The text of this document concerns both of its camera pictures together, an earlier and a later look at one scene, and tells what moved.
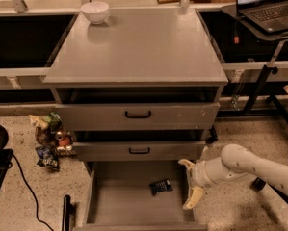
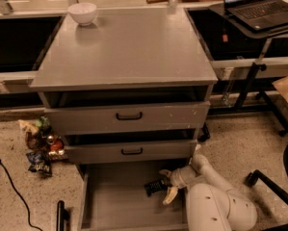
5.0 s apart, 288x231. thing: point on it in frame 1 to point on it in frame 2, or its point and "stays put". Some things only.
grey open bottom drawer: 117,197 stays put
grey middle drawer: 138,151 stays put
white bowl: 95,12 to 83,12
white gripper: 200,173 to 179,179
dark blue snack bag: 48,157 to 39,163
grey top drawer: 112,116 stays put
